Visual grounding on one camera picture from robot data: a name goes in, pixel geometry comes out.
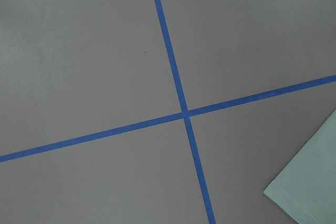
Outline olive green long-sleeve shirt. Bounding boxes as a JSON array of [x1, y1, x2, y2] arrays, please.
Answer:
[[264, 113, 335, 223]]

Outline blue tape grid lines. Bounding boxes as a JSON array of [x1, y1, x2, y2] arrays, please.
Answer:
[[1, 0, 335, 223]]

